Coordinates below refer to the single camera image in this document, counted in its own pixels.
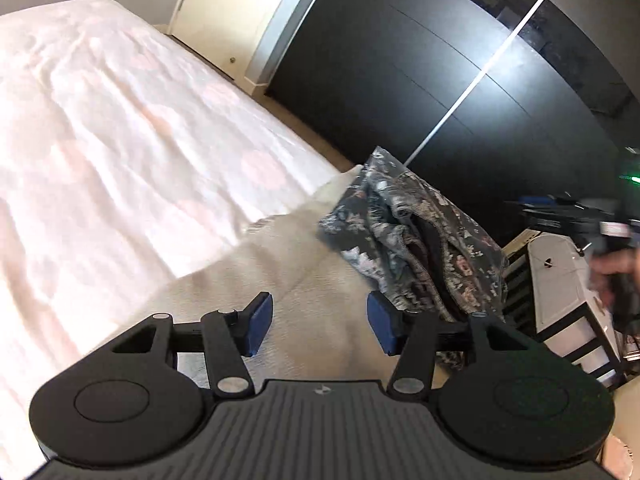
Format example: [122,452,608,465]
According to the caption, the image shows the person's right hand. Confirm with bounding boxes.
[590,249,640,311]

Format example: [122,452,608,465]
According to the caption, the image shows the black wardrobe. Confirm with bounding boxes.
[265,0,640,271]

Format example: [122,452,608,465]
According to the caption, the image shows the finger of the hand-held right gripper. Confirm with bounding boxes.
[505,192,597,235]

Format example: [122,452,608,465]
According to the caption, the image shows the cream garment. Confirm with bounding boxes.
[135,162,401,382]

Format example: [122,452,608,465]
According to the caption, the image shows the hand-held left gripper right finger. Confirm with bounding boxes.
[366,292,536,401]

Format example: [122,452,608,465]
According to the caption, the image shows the dark floral pants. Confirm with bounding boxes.
[317,146,509,371]

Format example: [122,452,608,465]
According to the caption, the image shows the cream door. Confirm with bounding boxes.
[167,0,301,81]

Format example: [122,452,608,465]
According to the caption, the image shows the bed with polka-dot sheet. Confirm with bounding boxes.
[0,0,361,461]

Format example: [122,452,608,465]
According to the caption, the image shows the white nightstand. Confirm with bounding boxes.
[502,232,626,391]

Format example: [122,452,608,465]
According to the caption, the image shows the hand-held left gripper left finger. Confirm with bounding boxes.
[107,292,274,398]

